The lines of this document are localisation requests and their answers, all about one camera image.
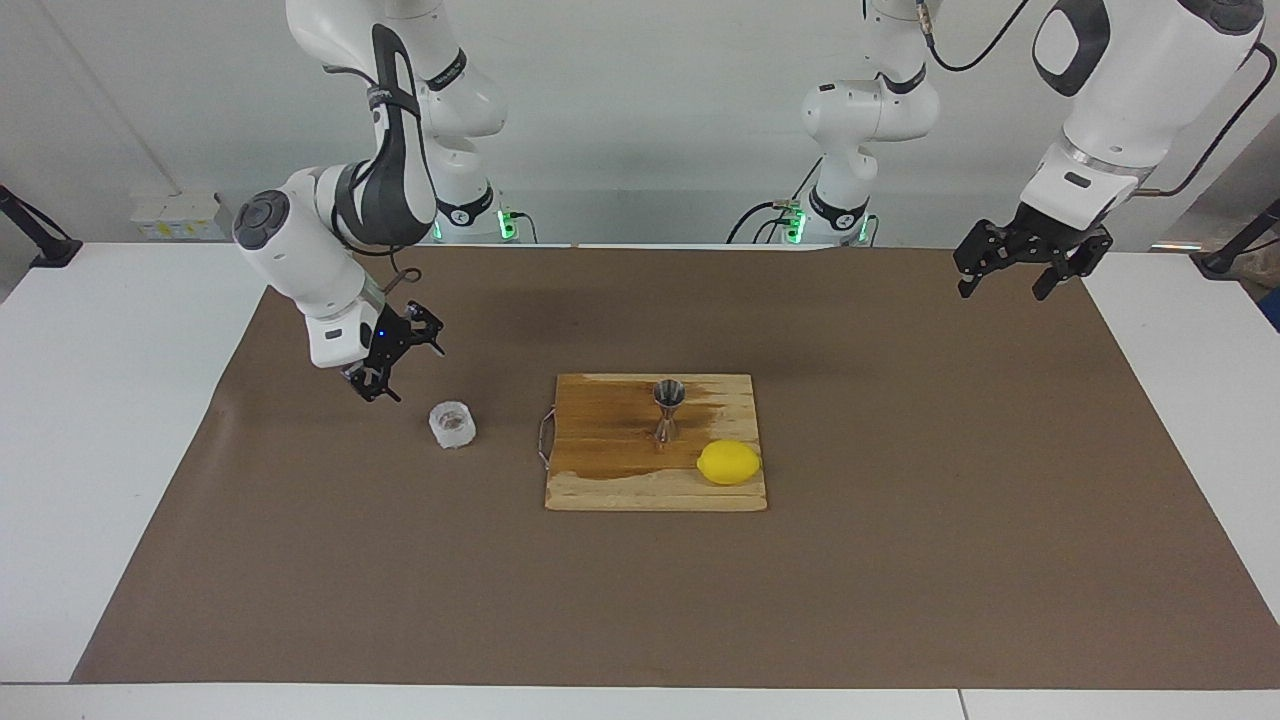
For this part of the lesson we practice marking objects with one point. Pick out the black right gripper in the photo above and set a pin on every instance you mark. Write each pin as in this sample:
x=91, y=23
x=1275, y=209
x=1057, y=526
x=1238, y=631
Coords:
x=385, y=342

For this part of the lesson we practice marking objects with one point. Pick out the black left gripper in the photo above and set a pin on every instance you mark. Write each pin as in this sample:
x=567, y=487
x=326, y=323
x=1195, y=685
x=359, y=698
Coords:
x=1048, y=232

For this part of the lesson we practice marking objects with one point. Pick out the small clear glass cup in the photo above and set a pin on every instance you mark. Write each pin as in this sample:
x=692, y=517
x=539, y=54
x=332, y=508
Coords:
x=452, y=424

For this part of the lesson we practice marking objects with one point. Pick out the steel double jigger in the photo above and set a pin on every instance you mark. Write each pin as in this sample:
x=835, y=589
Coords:
x=668, y=395

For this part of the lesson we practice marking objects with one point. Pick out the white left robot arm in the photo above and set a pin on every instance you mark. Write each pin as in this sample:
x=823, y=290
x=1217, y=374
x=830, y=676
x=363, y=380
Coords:
x=1130, y=90

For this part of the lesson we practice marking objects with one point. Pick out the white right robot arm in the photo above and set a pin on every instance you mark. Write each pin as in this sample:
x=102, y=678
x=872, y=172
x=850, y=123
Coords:
x=300, y=250

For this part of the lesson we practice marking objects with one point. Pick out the black clamp stand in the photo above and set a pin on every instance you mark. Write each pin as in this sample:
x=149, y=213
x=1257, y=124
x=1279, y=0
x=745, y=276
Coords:
x=1225, y=258
x=45, y=250

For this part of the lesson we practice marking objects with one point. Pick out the brown paper table mat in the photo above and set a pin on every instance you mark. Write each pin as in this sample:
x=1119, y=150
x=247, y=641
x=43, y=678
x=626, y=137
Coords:
x=400, y=580

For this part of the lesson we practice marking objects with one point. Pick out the wooden cutting board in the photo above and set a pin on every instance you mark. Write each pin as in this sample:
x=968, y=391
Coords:
x=610, y=470

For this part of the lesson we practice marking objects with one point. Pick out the blue object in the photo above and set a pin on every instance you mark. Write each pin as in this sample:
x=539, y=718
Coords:
x=1272, y=308

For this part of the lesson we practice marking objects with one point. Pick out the yellow lemon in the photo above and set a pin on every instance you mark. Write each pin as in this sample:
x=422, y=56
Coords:
x=728, y=463

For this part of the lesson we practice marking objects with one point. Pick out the white wall box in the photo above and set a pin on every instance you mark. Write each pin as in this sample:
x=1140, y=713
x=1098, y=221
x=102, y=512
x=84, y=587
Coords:
x=175, y=215

